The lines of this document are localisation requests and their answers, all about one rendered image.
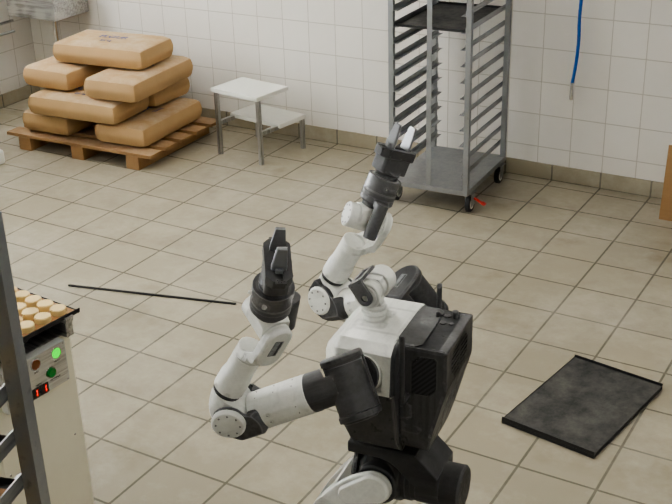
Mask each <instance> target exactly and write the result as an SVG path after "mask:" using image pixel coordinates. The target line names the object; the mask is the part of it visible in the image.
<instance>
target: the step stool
mask: <svg viewBox="0 0 672 504"><path fill-rule="evenodd" d="M285 91H288V86H284V85H279V84H274V83H269V82H264V81H260V80H255V79H250V78H245V77H241V78H238V79H235V80H232V81H229V82H226V83H223V84H220V85H217V86H215V87H212V88H211V92H214V105H215V118H216V131H217V144H218V154H220V155H222V154H224V152H223V138H222V125H221V124H224V123H226V122H229V121H232V120H234V119H237V118H238V119H242V120H246V121H250V122H254V123H255V132H256V137H257V141H258V158H259V165H261V166H262V165H264V148H263V136H264V135H266V134H269V133H271V132H274V131H276V130H279V129H281V128H283V127H286V126H288V125H291V124H293V123H296V122H298V121H299V124H300V147H301V149H305V148H306V140H305V118H306V114H302V113H298V112H293V111H289V110H285V109H280V108H276V107H271V106H267V105H262V104H261V100H264V99H267V98H269V97H272V96H275V95H277V94H280V93H283V92H285ZM219 94H223V95H228V96H232V97H236V98H241V99H245V100H250V101H254V102H255V104H253V105H250V106H247V107H245V108H242V109H239V110H237V111H234V112H231V113H230V116H228V117H225V118H223V119H221V111H220V98H219ZM262 124H263V125H267V126H271V127H270V128H267V129H265V130H262Z"/></svg>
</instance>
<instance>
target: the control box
mask: <svg viewBox="0 0 672 504"><path fill-rule="evenodd" d="M56 348H59V349H60V355H59V357H58V358H53V356H52V353H53V351H54V349H56ZM26 359H27V365H28V371H29V377H30V383H31V389H32V395H33V401H34V400H35V398H34V393H33V392H34V390H36V389H37V390H38V397H37V394H36V395H35V397H37V398H39V397H40V396H42V395H44V394H45V393H43V388H42V387H43V385H45V384H46V385H47V387H45V386H44V388H47V392H49V391H50V390H52V389H53V388H55V387H57V386H58V385H60V384H62V383H63V382H65V381H67V380H68V379H70V376H69V369H68V363H67V356H66V349H65V343H64V339H61V338H58V337H57V338H55V339H53V340H51V341H49V342H48V343H46V344H44V345H42V346H40V347H39V348H37V349H35V350H33V351H31V352H30V353H28V354H26ZM35 360H39V361H40V366H39V368H38V369H37V370H33V369H32V363H33V362H34V361H35ZM50 368H55V369H56V375H55V376H54V377H53V378H50V377H48V375H47V372H48V370H49V369H50ZM4 384H5V380H4V375H3V369H2V368H1V369H0V388H1V387H2V386H3V385H4ZM47 392H46V393H47ZM37 398H36V399H37ZM2 412H3V413H5V414H8V415H10V414H11V413H10V408H9V402H8V401H7V402H6V403H5V404H4V405H3V406H2Z"/></svg>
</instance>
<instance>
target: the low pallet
mask: <svg viewBox="0 0 672 504"><path fill-rule="evenodd" d="M95 125H96V124H94V125H91V126H89V127H88V128H85V129H83V130H80V131H78V132H76V133H74V134H71V135H69V136H66V135H60V134H54V133H48V132H42V131H36V130H30V129H28V128H26V127H25V125H24V127H20V126H19V127H16V128H14V129H12V130H9V131H7V135H13V136H19V144H20V149H23V150H28V151H33V150H35V149H37V148H39V147H41V146H44V145H46V144H48V143H50V142H53V143H59V144H65V145H70V146H71V153H72V158H73V159H78V160H86V159H88V158H90V157H92V156H94V155H96V154H98V153H100V152H102V151H105V152H111V153H116V154H122V155H125V156H126V165H127V168H128V169H134V170H141V169H143V168H145V167H147V166H148V165H150V164H152V163H154V162H156V161H158V160H160V159H162V158H163V157H165V156H167V155H169V154H171V153H173V152H175V151H176V150H178V149H180V148H182V147H184V146H186V145H188V144H190V143H191V142H193V141H195V140H197V139H199V138H201V137H203V136H204V135H206V134H208V133H209V127H213V126H215V125H216V119H214V118H208V117H201V116H200V118H199V119H197V120H195V121H193V122H191V123H189V124H188V125H186V126H184V127H182V128H180V129H178V130H177V131H175V132H173V133H171V134H169V135H167V136H166V137H164V138H162V139H160V140H158V141H156V142H155V143H153V144H151V145H149V146H146V147H136V146H130V145H123V144H117V143H110V142H103V141H100V140H98V139H97V137H96V135H95ZM93 128H94V129H93ZM73 135H75V136H73ZM79 136H81V137H79ZM85 137H87V138H85Z"/></svg>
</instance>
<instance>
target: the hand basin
mask: <svg viewBox="0 0 672 504"><path fill-rule="evenodd" d="M6 3H7V9H8V15H9V16H15V17H22V18H30V19H38V20H46V21H52V23H53V31H54V38H55V42H57V41H59V40H60V33H59V26H58V21H59V20H62V19H65V18H69V17H72V16H75V15H78V14H82V13H85V12H88V11H89V7H88V0H6Z"/></svg>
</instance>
